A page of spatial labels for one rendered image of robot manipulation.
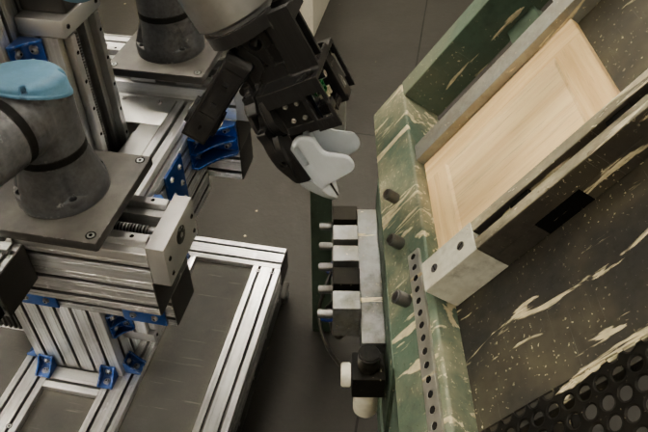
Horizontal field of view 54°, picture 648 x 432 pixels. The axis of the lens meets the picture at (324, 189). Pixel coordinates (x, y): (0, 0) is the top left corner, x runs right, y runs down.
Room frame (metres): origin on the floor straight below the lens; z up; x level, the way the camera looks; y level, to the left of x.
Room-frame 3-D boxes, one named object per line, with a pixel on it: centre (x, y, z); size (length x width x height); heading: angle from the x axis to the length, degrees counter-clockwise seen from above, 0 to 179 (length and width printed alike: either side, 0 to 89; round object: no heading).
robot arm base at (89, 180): (0.81, 0.44, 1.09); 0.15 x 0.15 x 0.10
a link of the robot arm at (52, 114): (0.80, 0.44, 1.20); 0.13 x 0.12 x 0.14; 156
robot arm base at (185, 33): (1.30, 0.35, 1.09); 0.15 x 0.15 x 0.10
